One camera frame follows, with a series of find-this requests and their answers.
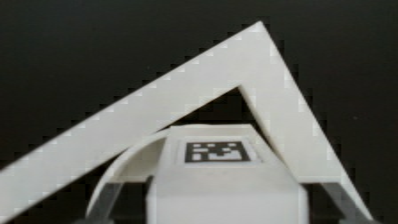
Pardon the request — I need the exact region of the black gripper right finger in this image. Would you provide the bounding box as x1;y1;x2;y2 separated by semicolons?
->
302;182;381;224

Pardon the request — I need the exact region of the white right fence rail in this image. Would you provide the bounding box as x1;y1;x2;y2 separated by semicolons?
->
238;21;377;224

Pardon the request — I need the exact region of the white stool leg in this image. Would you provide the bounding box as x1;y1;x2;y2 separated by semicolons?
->
148;125;310;224

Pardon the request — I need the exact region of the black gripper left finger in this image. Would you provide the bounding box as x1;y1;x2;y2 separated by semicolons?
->
73;177;153;224

